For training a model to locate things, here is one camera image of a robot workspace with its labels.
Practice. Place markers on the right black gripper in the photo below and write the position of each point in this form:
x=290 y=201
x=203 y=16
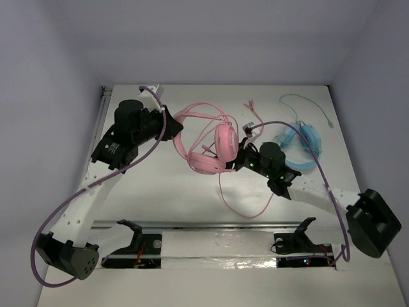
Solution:
x=242 y=151

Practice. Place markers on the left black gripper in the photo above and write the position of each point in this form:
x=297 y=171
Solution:
x=167 y=121

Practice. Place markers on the pink headphones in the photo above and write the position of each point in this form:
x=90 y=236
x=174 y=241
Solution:
x=216 y=144

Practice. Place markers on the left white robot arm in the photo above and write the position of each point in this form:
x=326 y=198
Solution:
x=63 y=241

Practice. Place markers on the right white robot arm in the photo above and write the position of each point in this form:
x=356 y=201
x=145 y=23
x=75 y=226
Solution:
x=365 y=219

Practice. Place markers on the blue headphones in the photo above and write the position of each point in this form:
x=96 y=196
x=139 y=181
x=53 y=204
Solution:
x=310 y=143

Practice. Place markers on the white foam block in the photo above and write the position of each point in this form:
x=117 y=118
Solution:
x=217 y=250

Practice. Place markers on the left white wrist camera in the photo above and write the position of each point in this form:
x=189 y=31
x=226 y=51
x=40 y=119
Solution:
x=148 y=96

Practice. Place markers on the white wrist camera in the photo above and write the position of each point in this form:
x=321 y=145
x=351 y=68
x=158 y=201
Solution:
x=251 y=133
x=148 y=96

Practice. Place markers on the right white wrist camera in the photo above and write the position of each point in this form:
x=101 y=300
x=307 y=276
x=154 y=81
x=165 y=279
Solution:
x=251 y=133

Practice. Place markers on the aluminium rail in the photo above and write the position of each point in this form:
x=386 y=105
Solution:
x=162 y=190

